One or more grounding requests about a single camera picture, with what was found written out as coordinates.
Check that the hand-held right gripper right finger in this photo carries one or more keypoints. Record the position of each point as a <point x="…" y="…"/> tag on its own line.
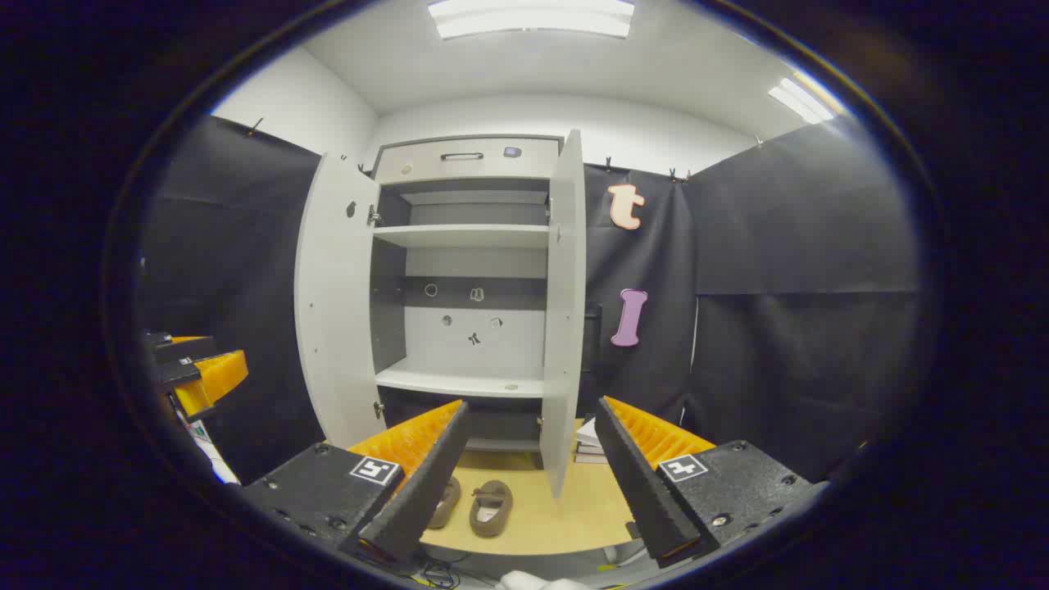
<point x="639" y="483"/>

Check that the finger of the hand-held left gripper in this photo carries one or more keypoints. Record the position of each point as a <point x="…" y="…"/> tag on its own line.
<point x="184" y="350"/>
<point x="182" y="374"/>

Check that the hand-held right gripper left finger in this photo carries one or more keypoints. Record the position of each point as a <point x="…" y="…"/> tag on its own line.
<point x="426" y="492"/>

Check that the brown fuzzy shoe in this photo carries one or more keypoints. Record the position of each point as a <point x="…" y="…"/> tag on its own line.
<point x="448" y="504"/>
<point x="492" y="508"/>

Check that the white shoe cabinet door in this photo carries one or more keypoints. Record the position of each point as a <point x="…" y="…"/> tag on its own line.
<point x="336" y="311"/>
<point x="564" y="328"/>

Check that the white shoe cabinet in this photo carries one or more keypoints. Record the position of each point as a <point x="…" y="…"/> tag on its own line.
<point x="459" y="236"/>

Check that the white cabinet drawer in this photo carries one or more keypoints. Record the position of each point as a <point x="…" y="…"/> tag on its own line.
<point x="426" y="164"/>

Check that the thin pale book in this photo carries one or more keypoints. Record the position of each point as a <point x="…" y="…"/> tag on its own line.
<point x="590" y="451"/>
<point x="590" y="460"/>

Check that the white photo cover book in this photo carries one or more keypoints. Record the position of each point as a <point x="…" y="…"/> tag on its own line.
<point x="590" y="432"/>

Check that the white paper sheet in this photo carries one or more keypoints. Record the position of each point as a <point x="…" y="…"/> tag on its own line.
<point x="217" y="467"/>

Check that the black backdrop cloth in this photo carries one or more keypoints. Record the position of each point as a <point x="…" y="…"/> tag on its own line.
<point x="803" y="246"/>

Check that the long ceiling light panel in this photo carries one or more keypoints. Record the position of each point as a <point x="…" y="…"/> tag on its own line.
<point x="801" y="100"/>
<point x="533" y="18"/>

